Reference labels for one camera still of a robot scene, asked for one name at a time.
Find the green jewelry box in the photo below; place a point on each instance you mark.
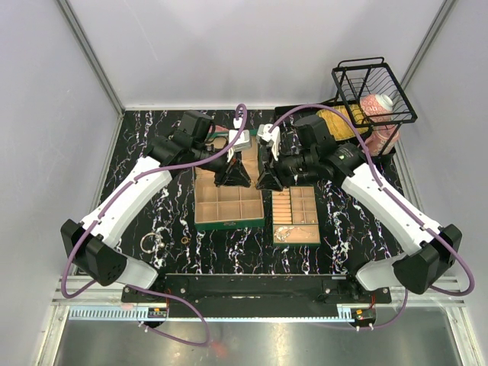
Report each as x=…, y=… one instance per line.
x=229, y=207

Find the pink patterned bowl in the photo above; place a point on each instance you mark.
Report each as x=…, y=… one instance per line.
x=377, y=107

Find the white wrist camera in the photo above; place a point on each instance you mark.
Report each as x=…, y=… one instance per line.
x=243, y=140
x=270, y=136

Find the pink dotted dish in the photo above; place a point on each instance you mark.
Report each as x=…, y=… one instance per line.
x=220, y=129

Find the pink patterned cup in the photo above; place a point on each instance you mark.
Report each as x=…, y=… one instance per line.
x=382, y=140

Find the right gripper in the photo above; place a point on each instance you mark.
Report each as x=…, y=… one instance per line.
x=268, y=181

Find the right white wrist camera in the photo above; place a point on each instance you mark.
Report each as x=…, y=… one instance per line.
x=270, y=136

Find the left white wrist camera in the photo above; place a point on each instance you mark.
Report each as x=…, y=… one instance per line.
x=243, y=140

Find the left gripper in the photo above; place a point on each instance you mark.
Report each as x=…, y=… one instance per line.
x=232, y=173

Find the green jewelry tray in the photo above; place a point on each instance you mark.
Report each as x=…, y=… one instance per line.
x=294, y=217

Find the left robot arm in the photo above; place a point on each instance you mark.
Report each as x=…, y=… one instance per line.
x=90, y=244

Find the yellow woven plate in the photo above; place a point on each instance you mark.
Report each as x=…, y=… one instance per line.
x=336, y=125

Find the black dish rack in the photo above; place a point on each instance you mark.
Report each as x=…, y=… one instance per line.
x=368, y=93

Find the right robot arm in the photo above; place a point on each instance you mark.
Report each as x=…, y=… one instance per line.
x=428, y=247

